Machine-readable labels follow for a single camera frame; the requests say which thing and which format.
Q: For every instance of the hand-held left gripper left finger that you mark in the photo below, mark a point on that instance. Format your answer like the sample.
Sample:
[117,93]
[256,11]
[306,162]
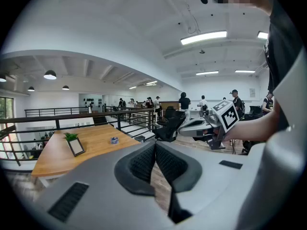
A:
[100,188]

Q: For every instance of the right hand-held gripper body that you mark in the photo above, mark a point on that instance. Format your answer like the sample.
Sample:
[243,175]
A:
[227,116]

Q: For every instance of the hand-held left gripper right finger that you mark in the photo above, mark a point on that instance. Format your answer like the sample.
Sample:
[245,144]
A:
[216,181]

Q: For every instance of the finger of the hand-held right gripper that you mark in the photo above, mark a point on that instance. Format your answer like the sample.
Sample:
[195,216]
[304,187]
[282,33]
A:
[194,132]
[207,123]

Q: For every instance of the grey ring-shaped object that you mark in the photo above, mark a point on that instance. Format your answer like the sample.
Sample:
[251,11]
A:
[114,140]

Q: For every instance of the person's right forearm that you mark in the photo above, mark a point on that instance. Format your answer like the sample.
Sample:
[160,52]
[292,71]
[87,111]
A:
[251,128]

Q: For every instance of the black reclined office chair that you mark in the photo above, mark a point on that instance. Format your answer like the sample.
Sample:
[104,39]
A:
[168,128]

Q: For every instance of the black mesh office chair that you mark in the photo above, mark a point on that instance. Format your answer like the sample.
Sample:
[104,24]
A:
[171,111]

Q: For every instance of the brown wooden counter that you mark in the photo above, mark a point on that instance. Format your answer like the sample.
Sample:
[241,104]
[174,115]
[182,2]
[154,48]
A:
[169,105]

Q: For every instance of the green plant in framed planter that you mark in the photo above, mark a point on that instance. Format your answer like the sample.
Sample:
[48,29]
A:
[76,146]

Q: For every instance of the grey recycling bin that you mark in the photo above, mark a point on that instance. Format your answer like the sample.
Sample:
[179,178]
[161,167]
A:
[140,139]

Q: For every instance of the wooden table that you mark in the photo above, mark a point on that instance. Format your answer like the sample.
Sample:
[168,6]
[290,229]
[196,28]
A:
[72,117]

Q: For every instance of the person's black clothing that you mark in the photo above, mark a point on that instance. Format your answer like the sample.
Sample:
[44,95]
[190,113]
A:
[283,56]

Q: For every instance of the black metal railing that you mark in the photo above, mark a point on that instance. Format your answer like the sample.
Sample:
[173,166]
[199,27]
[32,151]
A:
[55,108]

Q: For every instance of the black pendant lamp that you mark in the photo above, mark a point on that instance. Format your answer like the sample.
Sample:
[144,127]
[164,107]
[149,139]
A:
[65,88]
[50,75]
[31,89]
[2,78]

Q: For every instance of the dark framed window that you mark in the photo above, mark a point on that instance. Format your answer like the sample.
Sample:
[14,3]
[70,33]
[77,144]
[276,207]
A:
[6,108]

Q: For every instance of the wall notice sheet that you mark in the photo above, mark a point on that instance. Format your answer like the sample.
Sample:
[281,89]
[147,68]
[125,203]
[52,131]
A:
[252,92]

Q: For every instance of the group of black wall caps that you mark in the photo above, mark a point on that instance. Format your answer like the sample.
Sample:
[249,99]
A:
[92,101]

